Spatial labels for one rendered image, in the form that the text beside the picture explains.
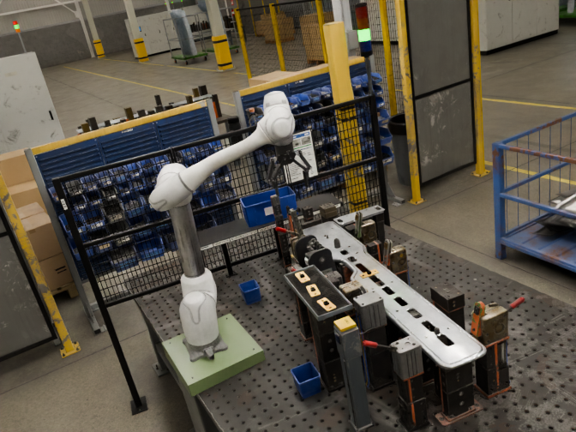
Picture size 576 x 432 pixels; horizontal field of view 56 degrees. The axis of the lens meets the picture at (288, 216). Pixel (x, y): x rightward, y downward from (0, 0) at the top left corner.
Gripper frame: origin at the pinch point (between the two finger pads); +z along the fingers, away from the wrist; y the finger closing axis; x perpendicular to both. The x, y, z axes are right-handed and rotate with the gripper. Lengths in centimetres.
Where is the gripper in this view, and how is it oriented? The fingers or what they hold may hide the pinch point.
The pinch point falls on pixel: (291, 189)
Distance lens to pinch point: 232.9
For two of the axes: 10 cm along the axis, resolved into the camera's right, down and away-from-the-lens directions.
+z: 1.8, 9.0, 3.9
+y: 9.2, -2.9, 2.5
